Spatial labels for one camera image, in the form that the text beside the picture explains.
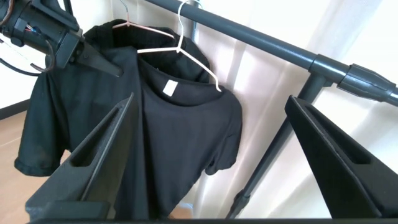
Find beige curtain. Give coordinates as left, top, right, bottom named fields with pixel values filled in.
left=62, top=0, right=398, bottom=218

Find black shorts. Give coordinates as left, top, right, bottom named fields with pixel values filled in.
left=83, top=19, right=212, bottom=85

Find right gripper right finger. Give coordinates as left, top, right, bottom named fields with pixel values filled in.
left=284, top=95, right=398, bottom=218

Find black cable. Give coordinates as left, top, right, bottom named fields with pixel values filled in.
left=0, top=57, right=42, bottom=78

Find black clothes rack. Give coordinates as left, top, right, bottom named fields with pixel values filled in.
left=63, top=0, right=398, bottom=219

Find pink clothes hanger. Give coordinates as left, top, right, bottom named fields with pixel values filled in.
left=111, top=0, right=176, bottom=40
left=136, top=0, right=223, bottom=93

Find black garment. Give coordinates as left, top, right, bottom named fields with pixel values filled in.
left=14, top=45, right=244, bottom=220

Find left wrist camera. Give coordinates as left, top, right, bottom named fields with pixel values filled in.
left=30, top=0, right=81, bottom=32

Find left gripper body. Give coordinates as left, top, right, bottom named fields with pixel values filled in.
left=2, top=2, right=85, bottom=70

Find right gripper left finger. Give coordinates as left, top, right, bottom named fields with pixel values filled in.
left=25, top=92, right=140, bottom=220

